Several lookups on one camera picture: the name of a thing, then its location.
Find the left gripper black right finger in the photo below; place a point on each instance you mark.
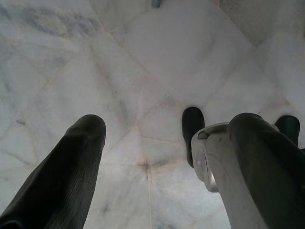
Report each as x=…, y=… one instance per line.
x=269, y=171

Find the white robot leg shell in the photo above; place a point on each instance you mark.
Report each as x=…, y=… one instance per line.
x=221, y=167

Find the black robot foot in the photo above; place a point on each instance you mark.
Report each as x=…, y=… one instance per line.
x=192, y=124
x=287, y=127

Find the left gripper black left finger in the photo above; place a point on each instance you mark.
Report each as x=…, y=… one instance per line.
x=59, y=181

